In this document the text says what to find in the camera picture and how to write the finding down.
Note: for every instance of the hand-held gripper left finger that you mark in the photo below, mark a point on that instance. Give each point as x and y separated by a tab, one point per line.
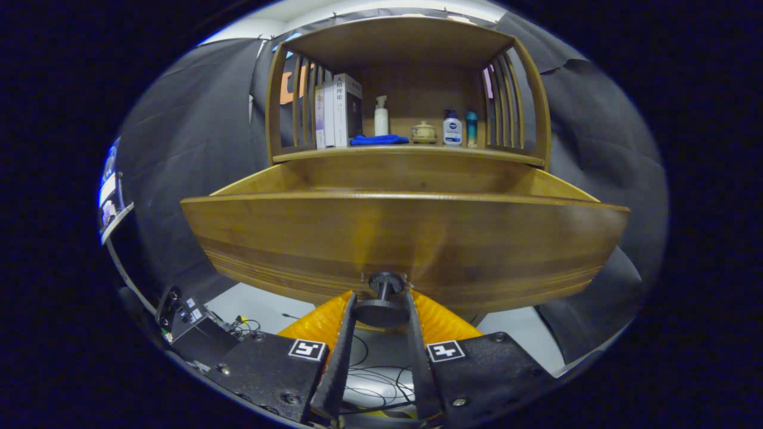
340	357

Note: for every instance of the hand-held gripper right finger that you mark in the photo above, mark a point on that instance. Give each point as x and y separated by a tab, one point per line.
420	357

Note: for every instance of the wooden drawer with black knob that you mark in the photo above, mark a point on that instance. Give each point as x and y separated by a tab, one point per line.
417	238

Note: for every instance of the wooden countertop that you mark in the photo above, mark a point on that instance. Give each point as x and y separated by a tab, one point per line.
417	151

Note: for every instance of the wooden cabinet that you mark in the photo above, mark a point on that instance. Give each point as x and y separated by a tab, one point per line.
405	42

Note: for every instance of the black electronics box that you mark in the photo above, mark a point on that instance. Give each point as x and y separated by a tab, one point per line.
199	328

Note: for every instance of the blue folded cloth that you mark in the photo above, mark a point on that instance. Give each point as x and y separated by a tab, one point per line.
378	140

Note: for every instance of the beige lidded ceramic cup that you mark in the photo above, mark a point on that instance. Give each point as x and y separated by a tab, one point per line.
424	132

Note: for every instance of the white bottle with blue cap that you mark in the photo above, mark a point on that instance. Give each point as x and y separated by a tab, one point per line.
452	130

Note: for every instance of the slim teal bottle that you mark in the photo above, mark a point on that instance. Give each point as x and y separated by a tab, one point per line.
471	128

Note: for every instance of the white pump bottle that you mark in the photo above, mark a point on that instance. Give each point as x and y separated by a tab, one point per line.
381	122

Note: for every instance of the white-spine book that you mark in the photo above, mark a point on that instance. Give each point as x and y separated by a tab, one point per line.
329	116

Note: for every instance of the thin lilac-spine book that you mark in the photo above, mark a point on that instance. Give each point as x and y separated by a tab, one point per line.
319	116

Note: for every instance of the black backdrop cloth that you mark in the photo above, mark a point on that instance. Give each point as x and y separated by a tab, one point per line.
179	149

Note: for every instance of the white stand with screen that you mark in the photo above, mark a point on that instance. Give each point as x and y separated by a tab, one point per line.
110	196

